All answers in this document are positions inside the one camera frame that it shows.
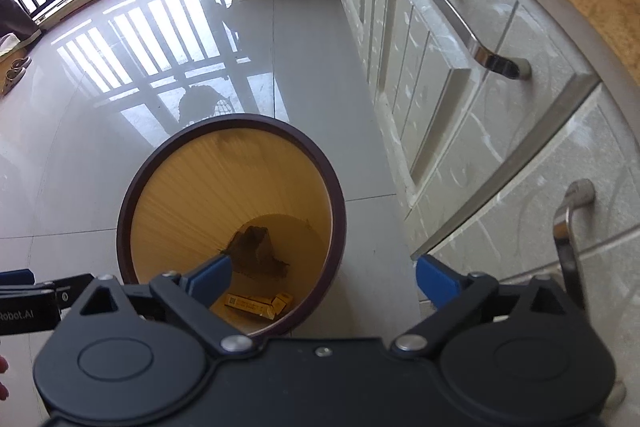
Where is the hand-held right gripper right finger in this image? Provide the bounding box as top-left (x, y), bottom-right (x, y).
top-left (391, 254), bottom-right (569, 354)

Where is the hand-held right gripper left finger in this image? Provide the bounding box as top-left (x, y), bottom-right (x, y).
top-left (79, 253), bottom-right (258, 355)

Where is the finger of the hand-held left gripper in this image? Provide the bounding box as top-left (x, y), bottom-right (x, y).
top-left (0, 270), bottom-right (96, 308)

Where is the wooden trash bin dark rim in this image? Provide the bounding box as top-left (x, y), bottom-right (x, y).
top-left (116, 113), bottom-right (347, 338)

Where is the brown crumpled scrap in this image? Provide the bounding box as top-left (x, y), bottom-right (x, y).
top-left (218, 227), bottom-right (291, 281)

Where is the white marbled cabinet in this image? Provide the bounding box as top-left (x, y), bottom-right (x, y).
top-left (320, 0), bottom-right (640, 403)

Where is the pair of beige slippers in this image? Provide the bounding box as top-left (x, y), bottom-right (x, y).
top-left (2, 56), bottom-right (32, 91)

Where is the dark brown curtain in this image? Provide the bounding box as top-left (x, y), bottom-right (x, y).
top-left (0, 0), bottom-right (42, 41)

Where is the long metal cabinet handle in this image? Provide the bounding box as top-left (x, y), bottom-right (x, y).
top-left (552, 179), bottom-right (596, 309)
top-left (428, 0), bottom-right (532, 80)

